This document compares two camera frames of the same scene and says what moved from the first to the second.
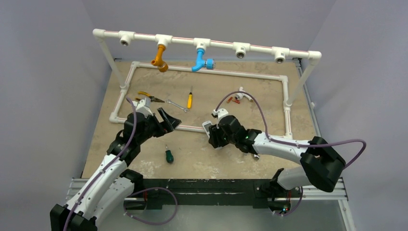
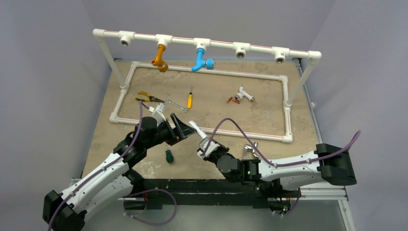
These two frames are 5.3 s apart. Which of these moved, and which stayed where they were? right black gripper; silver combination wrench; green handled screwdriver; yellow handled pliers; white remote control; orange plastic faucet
Moved: right black gripper; white remote control
Stayed: green handled screwdriver; silver combination wrench; yellow handled pliers; orange plastic faucet
